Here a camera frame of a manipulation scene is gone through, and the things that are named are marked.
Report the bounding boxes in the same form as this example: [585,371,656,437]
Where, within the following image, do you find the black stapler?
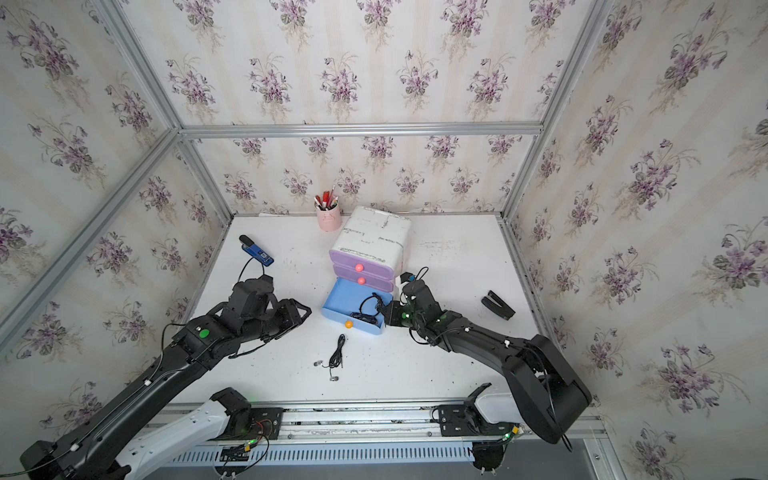
[481,290,516,321]

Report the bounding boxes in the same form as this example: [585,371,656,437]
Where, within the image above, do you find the blue stapler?
[238,235,274,267]

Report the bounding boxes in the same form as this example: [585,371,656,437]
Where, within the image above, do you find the purple top drawer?
[329,250,394,281]

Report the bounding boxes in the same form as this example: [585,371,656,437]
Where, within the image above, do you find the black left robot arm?
[1,255,311,479]

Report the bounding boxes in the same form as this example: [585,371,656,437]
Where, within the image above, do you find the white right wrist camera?
[399,272,416,284]

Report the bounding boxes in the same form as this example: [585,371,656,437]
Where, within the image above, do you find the pink pen cup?
[316,205,342,232]

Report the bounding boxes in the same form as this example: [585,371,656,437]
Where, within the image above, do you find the black wired earphones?
[313,334,347,382]
[349,293,384,326]

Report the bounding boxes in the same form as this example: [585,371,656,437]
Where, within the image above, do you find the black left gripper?
[238,297,315,346]

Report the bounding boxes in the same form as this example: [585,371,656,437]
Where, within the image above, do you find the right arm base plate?
[430,404,520,439]

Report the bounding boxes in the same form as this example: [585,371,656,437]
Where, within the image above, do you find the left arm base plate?
[214,408,284,440]

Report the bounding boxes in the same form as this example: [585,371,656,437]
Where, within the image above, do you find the red pens in cup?
[314,190,338,211]

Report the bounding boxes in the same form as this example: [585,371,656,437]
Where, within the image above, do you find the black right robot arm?
[376,272,592,444]

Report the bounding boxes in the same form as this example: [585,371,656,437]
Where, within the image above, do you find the white drawer cabinet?
[329,205,412,269]

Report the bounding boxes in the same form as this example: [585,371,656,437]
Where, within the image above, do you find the blue bottom drawer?
[322,278,393,335]

